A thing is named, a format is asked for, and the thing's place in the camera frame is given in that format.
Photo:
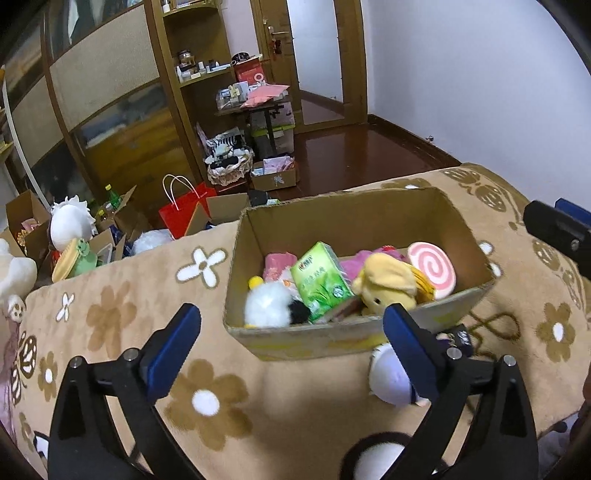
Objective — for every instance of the light pink plush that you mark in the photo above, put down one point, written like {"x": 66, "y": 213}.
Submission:
{"x": 277, "y": 265}

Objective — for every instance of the green frog plush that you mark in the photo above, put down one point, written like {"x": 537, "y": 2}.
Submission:
{"x": 83, "y": 263}

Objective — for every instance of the clear plastic storage bin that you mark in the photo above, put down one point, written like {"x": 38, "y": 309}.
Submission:
{"x": 284, "y": 138}

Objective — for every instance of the small black card box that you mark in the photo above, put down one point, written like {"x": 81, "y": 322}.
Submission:
{"x": 461, "y": 337}

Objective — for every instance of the striped plush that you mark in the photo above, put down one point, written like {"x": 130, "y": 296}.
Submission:
{"x": 224, "y": 141}

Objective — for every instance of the tall open cardboard box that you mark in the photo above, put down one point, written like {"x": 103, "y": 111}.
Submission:
{"x": 23, "y": 203}

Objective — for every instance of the small cardboard box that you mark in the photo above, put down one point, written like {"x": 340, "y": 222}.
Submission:
{"x": 277, "y": 180}

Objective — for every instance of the white fluffy duck plush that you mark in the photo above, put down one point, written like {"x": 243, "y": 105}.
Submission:
{"x": 270, "y": 307}

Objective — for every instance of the brown cardboard box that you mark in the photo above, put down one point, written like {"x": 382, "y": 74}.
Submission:
{"x": 221, "y": 210}

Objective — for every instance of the small dark side table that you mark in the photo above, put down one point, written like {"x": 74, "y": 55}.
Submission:
{"x": 268, "y": 124}

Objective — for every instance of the white plush toy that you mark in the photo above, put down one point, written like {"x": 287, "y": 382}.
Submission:
{"x": 390, "y": 376}

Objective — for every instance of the white round plush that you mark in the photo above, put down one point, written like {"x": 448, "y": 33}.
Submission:
{"x": 67, "y": 226}

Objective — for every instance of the red box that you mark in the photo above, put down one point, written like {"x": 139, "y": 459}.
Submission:
{"x": 247, "y": 74}

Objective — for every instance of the red paper bag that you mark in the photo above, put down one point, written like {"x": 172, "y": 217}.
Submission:
{"x": 180, "y": 217}

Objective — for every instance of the wooden wardrobe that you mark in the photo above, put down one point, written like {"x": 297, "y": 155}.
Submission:
{"x": 106, "y": 69}

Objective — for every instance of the large cream plush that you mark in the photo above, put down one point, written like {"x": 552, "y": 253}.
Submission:
{"x": 16, "y": 277}

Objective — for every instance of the wooden door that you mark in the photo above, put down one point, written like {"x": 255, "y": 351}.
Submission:
{"x": 353, "y": 69}

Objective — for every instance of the green tissue packet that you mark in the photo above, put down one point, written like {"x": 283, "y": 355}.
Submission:
{"x": 323, "y": 281}

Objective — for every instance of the green bottle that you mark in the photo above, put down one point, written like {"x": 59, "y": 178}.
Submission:
{"x": 113, "y": 198}

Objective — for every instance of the black round tin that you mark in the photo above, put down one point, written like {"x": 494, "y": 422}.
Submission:
{"x": 241, "y": 58}

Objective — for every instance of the pink cloth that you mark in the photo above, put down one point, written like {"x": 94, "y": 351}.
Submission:
{"x": 263, "y": 94}

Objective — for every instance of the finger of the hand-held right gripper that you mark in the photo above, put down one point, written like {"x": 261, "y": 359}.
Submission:
{"x": 554, "y": 226}
{"x": 575, "y": 212}

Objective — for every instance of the door mirror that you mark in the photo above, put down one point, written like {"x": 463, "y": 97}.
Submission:
{"x": 318, "y": 46}

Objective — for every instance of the cardboard box with bottles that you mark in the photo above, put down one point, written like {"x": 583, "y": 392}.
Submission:
{"x": 129, "y": 217}

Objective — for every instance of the pink swirl plush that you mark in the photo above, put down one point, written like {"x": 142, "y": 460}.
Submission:
{"x": 431, "y": 267}

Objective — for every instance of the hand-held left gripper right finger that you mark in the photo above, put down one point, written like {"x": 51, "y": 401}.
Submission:
{"x": 408, "y": 350}

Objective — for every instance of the white fluffy bundle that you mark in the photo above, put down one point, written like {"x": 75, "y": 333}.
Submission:
{"x": 150, "y": 240}

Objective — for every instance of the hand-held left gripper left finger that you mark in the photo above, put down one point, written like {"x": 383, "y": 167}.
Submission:
{"x": 173, "y": 350}

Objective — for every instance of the wicker basket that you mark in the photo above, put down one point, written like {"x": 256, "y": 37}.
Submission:
{"x": 231, "y": 174}

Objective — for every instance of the wooden corner shelf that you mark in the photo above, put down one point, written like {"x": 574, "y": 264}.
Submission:
{"x": 203, "y": 77}

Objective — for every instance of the yellow plush doll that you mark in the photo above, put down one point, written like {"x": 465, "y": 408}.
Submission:
{"x": 383, "y": 281}

